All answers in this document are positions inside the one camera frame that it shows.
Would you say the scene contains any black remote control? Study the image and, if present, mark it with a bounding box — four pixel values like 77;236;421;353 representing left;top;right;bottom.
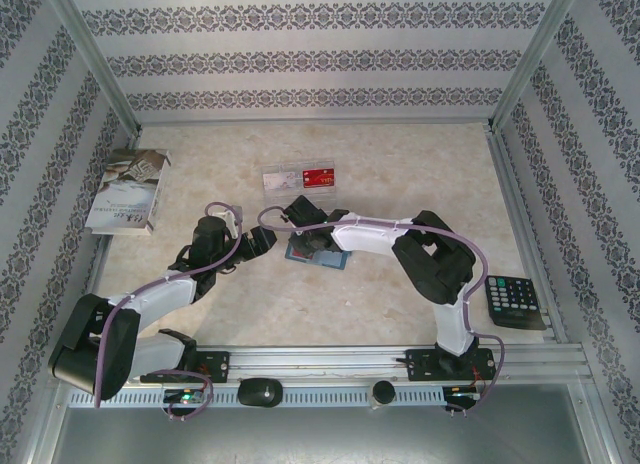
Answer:
483;274;546;331

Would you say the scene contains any aluminium frame post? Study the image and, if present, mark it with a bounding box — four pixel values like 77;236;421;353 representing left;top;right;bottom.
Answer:
487;0;586;133
39;0;144;135

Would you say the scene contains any aluminium side rail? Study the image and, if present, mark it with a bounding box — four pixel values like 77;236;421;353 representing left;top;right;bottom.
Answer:
69;128;144;350
484;128;569;343

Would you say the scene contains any long aluminium frame rail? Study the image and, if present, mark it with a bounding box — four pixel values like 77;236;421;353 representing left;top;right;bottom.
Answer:
49;346;591;385

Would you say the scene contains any white paperback book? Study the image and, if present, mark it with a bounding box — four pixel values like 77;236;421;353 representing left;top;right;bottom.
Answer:
84;148;172;236

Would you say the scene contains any slotted grey cable duct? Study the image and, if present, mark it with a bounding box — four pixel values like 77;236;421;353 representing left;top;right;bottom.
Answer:
67;387;446;409

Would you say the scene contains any grey metal panel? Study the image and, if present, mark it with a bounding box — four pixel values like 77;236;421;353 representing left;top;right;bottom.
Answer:
49;383;611;464

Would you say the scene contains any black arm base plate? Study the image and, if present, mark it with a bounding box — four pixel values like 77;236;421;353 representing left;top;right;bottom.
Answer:
405;347;496;383
139;351;231;385

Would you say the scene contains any clear acrylic card stand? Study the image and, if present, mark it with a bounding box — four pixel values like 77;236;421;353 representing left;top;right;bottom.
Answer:
260;161;342;218

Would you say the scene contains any black oval device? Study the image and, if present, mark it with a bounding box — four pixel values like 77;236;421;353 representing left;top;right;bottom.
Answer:
236;377;284;409

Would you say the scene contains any black round knob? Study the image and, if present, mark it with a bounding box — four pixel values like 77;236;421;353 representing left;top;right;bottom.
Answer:
369;380;397;411

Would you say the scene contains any blue leather card holder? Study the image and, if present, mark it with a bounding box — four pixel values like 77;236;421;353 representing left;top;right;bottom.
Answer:
284;243;350;271

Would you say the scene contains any purple cable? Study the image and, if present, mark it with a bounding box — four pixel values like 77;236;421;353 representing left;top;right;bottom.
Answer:
93;201;245;425
257;206;505;420

